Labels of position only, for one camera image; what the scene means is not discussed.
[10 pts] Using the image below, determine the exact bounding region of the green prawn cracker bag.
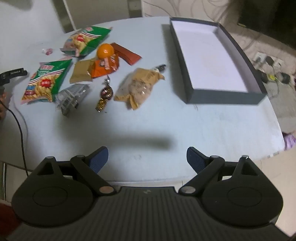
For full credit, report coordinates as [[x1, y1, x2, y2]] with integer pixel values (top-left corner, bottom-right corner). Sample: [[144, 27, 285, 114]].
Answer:
[[21, 57, 72, 104], [60, 26, 112, 58]]

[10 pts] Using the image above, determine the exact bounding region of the silver clear snack packet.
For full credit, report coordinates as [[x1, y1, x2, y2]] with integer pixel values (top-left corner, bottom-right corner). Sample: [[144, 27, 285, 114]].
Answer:
[[55, 83, 90, 116]]

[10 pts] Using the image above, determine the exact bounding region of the brown gold candy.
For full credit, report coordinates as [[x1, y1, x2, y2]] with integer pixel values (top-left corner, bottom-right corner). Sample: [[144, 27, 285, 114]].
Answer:
[[95, 75, 113, 113]]

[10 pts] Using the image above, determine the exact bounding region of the brown snack packet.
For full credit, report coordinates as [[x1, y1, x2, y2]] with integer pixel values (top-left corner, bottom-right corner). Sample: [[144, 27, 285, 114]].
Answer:
[[69, 59, 94, 84]]

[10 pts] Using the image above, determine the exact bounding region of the tan pastry snack packet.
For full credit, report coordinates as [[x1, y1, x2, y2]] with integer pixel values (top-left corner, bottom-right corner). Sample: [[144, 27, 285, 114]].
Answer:
[[114, 68, 165, 110]]

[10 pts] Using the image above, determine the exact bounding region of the orange snack packet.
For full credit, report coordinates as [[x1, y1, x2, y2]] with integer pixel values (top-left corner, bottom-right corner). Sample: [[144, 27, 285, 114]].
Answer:
[[88, 54, 119, 78]]

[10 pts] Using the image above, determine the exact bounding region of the small orange mandarin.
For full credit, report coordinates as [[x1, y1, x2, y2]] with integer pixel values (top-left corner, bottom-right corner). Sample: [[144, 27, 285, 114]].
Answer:
[[96, 43, 114, 59]]

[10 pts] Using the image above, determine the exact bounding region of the red-brown stick snack packet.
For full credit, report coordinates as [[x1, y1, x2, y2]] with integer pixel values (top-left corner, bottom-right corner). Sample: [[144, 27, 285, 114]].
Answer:
[[111, 43, 142, 65]]

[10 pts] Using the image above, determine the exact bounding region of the pink white wrapped candy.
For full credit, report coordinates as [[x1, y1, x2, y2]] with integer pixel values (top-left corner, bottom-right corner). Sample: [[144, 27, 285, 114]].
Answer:
[[42, 48, 53, 55]]

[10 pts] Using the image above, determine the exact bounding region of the purple plastic bottle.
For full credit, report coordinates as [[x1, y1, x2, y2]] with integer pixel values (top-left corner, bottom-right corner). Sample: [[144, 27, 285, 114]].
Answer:
[[283, 133, 296, 151]]

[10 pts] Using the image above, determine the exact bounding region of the dark grey cardboard box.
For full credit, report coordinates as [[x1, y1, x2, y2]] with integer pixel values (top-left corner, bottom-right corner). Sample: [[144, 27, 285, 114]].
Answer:
[[170, 18, 267, 105]]

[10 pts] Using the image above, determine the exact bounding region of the black power adapter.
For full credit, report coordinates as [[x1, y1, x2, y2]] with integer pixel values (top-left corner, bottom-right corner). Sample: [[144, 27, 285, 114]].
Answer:
[[265, 56, 274, 67]]

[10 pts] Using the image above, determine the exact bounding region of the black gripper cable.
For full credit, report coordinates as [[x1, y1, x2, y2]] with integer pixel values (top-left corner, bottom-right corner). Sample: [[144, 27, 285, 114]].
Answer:
[[0, 99, 30, 178]]

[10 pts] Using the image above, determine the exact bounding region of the white wall power socket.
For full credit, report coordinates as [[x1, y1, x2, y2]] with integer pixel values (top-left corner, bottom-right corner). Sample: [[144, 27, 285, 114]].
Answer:
[[252, 52, 283, 68]]

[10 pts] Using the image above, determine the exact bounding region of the black wall television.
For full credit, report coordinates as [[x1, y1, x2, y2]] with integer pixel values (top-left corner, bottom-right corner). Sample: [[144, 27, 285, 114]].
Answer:
[[237, 0, 295, 45]]

